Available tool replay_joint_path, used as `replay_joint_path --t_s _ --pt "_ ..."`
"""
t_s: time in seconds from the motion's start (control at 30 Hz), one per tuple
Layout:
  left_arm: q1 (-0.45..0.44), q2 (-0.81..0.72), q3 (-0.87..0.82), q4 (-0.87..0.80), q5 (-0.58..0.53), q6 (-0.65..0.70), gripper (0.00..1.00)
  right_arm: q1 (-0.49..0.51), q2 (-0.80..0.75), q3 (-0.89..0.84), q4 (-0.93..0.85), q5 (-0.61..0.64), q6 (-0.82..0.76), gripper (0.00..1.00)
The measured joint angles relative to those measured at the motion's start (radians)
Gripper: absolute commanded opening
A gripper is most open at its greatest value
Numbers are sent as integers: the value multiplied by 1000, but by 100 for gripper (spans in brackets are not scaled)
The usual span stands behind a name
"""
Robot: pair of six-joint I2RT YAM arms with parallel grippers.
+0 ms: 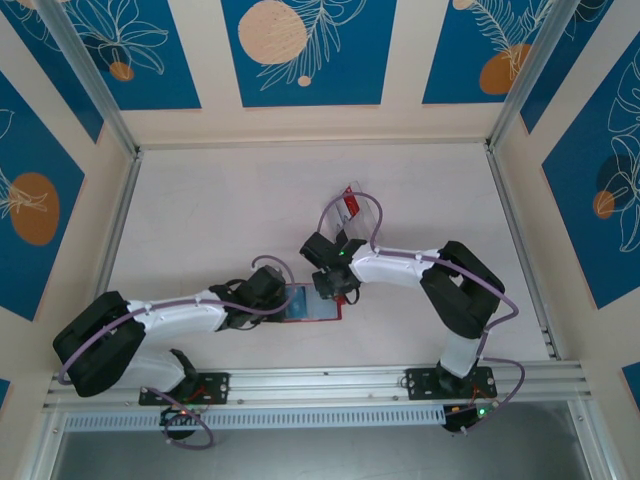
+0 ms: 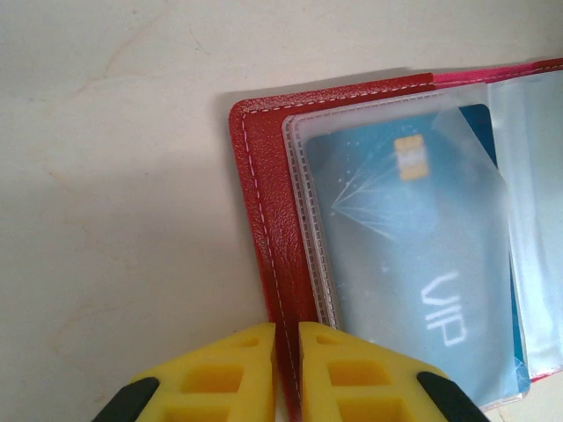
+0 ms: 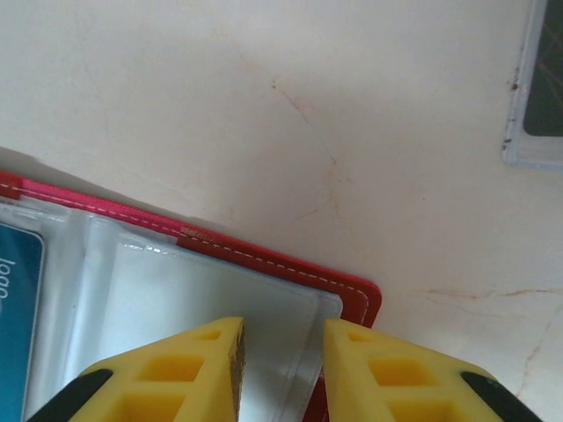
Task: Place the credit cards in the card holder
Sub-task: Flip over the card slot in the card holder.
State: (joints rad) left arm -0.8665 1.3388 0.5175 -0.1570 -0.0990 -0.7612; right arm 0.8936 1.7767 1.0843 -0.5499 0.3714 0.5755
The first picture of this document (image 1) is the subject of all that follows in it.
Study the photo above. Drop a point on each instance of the red card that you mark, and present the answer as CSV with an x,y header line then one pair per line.
x,y
352,202

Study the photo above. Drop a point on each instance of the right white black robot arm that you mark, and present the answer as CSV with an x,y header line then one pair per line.
x,y
395,270

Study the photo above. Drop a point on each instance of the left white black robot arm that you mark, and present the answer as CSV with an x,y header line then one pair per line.
x,y
185,320

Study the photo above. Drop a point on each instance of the clear plastic card box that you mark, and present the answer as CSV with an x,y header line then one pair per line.
x,y
365,220

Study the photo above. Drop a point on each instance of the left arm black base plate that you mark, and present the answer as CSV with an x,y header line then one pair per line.
x,y
220,387

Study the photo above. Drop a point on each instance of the long aluminium mounting rail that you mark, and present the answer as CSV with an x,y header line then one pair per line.
x,y
325,382

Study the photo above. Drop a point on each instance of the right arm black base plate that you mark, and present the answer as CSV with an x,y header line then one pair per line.
x,y
420,385

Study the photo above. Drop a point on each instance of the aluminium side rail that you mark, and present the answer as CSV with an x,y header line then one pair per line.
x,y
522,250
114,250

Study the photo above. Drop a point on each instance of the blue floral wall panel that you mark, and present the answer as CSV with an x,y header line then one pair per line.
x,y
360,75
165,75
450,50
30,150
65,95
590,225

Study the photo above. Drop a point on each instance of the aluminium frame post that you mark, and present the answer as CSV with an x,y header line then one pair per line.
x,y
90,70
528,70

